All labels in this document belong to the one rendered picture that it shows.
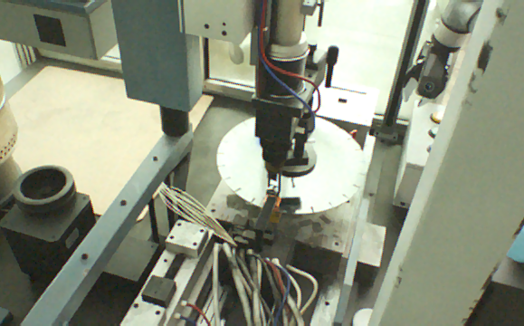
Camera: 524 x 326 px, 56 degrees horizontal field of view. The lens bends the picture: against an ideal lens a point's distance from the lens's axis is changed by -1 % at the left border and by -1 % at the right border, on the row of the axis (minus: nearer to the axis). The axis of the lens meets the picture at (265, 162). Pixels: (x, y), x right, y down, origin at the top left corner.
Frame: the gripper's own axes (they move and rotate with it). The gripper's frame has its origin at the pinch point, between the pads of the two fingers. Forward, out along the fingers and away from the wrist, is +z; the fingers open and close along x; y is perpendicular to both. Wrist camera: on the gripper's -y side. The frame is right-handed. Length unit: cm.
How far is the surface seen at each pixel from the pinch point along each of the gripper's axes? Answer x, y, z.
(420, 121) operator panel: -4.4, 0.9, 6.3
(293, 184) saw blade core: 20.1, -38.3, -2.8
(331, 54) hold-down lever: 21, -33, -34
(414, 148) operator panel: -3.9, -10.6, 4.1
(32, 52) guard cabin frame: 123, 2, 41
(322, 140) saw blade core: 17.8, -22.3, 0.0
